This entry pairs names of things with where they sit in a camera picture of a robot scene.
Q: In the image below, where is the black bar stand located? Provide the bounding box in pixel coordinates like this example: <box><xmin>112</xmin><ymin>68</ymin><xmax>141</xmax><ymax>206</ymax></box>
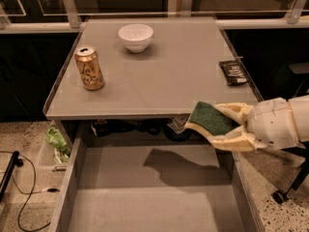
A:
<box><xmin>0</xmin><ymin>151</ymin><xmax>19</xmax><ymax>202</ymax></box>

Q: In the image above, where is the black office chair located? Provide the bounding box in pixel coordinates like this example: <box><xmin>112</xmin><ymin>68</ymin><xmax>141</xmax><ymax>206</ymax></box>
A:
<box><xmin>271</xmin><ymin>62</ymin><xmax>309</xmax><ymax>204</ymax></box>

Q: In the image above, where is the gold soda can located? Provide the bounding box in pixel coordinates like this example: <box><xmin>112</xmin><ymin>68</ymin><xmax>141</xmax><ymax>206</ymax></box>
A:
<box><xmin>74</xmin><ymin>45</ymin><xmax>105</xmax><ymax>91</ymax></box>

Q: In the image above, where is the grey cabinet counter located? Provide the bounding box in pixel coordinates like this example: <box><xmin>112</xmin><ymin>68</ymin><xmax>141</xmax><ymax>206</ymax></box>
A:
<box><xmin>44</xmin><ymin>17</ymin><xmax>258</xmax><ymax>121</ymax></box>

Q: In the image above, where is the green yellow sponge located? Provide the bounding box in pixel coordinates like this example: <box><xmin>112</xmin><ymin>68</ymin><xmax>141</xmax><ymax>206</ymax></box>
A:
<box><xmin>184</xmin><ymin>101</ymin><xmax>239</xmax><ymax>137</ymax></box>

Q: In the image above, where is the white ceramic bowl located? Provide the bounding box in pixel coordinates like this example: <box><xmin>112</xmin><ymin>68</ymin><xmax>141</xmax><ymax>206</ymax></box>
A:
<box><xmin>118</xmin><ymin>24</ymin><xmax>154</xmax><ymax>53</ymax></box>

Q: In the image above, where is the black snack packet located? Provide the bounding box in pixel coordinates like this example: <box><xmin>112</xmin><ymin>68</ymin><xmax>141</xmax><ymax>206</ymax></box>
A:
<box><xmin>219</xmin><ymin>61</ymin><xmax>247</xmax><ymax>86</ymax></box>

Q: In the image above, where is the clear plastic bin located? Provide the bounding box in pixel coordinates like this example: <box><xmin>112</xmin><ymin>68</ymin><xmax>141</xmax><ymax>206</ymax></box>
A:
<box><xmin>37</xmin><ymin>133</ymin><xmax>70</xmax><ymax>171</ymax></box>

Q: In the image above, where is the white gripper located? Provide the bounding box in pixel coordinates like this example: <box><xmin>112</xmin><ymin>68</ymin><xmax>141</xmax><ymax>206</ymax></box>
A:
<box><xmin>208</xmin><ymin>98</ymin><xmax>298</xmax><ymax>152</ymax></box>

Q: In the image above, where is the green plastic bag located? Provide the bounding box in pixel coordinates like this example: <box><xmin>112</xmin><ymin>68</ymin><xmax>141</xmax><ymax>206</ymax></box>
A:
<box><xmin>45</xmin><ymin>125</ymin><xmax>70</xmax><ymax>163</ymax></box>

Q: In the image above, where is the black cable on floor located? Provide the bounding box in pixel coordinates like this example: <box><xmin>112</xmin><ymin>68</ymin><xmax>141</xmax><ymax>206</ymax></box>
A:
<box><xmin>0</xmin><ymin>150</ymin><xmax>61</xmax><ymax>232</ymax></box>

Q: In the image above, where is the grey open top drawer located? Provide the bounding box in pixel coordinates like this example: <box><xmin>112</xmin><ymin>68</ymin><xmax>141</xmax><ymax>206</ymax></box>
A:
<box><xmin>48</xmin><ymin>123</ymin><xmax>264</xmax><ymax>232</ymax></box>

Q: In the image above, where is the black white patterned item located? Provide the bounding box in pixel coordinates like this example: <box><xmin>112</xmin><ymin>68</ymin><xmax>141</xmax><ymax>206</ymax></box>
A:
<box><xmin>167</xmin><ymin>116</ymin><xmax>188</xmax><ymax>134</ymax></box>

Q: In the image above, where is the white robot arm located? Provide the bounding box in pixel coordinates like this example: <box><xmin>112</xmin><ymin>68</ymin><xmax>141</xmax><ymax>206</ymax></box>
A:
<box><xmin>208</xmin><ymin>96</ymin><xmax>309</xmax><ymax>152</ymax></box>

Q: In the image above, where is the metal railing frame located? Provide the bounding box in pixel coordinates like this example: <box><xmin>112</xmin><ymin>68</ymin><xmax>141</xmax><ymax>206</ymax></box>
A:
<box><xmin>0</xmin><ymin>0</ymin><xmax>308</xmax><ymax>34</ymax></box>

